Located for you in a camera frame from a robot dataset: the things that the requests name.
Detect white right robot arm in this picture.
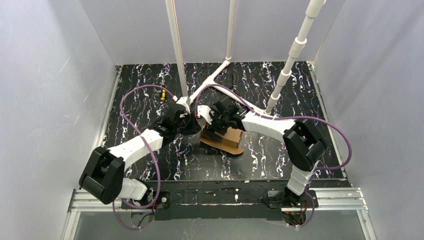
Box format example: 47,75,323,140
196,101,328,197

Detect aluminium rail frame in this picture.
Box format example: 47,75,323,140
62,61,375,240

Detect brown cardboard box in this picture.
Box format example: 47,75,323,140
199,127,244,156

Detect white PVC pipe frame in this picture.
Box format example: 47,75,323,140
164,0,327,117

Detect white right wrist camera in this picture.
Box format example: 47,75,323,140
195,105,212,127

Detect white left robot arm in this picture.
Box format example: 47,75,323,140
78,103,201,204

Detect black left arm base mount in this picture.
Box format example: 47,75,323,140
129,190,171,210

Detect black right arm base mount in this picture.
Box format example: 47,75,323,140
261,187,319,209

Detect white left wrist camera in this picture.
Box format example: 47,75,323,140
176,96,191,113

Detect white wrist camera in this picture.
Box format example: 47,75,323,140
176,96,191,113
195,105,212,127

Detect orange yellow black screwdriver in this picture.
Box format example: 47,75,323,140
160,89,167,101

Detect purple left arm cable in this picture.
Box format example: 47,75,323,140
111,84,178,231

